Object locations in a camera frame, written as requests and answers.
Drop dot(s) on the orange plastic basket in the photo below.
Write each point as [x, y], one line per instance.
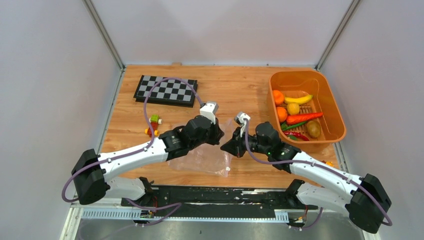
[296, 83]

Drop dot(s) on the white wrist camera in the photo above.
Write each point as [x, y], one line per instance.
[209, 110]
[242, 119]

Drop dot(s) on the red chili pepper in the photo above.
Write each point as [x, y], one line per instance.
[295, 136]

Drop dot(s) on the red green toy block car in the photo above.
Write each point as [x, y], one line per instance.
[155, 120]

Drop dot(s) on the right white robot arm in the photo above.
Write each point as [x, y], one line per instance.
[362, 198]

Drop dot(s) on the yellow toy banana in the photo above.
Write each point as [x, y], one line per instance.
[299, 100]

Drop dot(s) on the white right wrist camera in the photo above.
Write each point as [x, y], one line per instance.
[242, 119]

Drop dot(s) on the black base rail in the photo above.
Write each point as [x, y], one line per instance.
[205, 202]

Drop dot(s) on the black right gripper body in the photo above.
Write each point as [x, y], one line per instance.
[240, 141]

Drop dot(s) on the orange toy carrot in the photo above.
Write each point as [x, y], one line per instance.
[298, 118]

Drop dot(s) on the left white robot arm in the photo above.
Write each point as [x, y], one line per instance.
[92, 174]

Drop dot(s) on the yellow red toy block car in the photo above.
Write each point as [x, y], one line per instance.
[328, 163]

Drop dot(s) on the brown potato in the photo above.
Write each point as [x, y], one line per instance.
[314, 129]

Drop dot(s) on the black grey chessboard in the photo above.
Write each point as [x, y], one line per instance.
[171, 92]

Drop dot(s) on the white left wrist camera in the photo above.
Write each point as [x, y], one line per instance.
[209, 110]

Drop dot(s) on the clear zip top bag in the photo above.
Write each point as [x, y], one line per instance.
[209, 159]

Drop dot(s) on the yellow wrinkled round fruit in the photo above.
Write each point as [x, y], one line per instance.
[293, 109]

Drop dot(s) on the green chili pepper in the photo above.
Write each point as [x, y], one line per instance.
[285, 126]

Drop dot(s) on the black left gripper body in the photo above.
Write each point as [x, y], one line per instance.
[211, 138]

